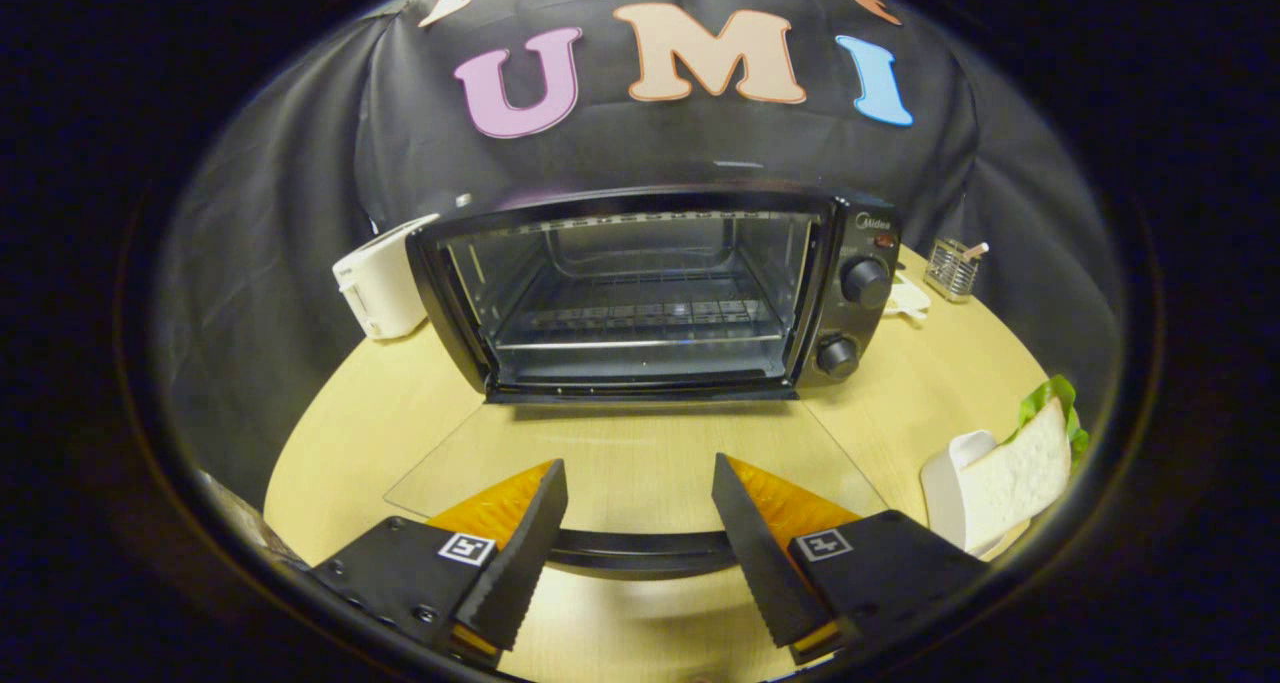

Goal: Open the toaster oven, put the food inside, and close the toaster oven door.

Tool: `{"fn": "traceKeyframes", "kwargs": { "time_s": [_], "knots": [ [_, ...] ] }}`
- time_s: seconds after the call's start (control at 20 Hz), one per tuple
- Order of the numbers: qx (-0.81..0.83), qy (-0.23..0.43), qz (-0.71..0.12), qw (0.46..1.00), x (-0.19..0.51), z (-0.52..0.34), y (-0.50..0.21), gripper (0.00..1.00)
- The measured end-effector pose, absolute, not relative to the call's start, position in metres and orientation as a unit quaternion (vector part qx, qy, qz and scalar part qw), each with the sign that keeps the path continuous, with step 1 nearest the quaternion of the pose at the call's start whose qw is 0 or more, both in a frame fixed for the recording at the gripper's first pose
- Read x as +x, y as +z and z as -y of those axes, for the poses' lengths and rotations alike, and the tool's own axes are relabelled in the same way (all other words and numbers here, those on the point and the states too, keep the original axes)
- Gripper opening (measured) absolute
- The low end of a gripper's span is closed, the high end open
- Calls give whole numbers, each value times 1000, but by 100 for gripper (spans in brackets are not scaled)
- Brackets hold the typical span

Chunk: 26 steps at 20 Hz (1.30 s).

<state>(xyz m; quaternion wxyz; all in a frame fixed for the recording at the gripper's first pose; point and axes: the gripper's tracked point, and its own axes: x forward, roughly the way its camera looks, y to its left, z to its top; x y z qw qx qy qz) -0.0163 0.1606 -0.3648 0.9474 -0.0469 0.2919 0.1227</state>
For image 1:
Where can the white plastic tray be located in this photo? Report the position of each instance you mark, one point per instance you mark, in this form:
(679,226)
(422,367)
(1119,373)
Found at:
(940,488)

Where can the black backdrop cloth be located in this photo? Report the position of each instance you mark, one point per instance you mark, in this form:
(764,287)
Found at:
(300,213)

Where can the black toaster oven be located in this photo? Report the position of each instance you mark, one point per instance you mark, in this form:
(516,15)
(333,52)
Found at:
(850,313)

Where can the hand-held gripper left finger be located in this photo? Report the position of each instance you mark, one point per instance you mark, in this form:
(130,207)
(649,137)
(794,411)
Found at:
(525,553)

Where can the white divided grain dish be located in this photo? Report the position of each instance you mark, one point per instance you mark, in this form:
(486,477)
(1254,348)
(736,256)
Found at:
(907,300)

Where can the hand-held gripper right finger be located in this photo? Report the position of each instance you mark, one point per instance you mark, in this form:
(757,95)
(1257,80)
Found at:
(760,553)

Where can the white pop-up toaster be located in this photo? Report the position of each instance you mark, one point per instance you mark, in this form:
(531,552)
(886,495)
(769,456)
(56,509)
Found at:
(385,288)

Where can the lettuce sandwich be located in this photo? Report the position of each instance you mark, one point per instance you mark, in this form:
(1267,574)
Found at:
(1020,478)

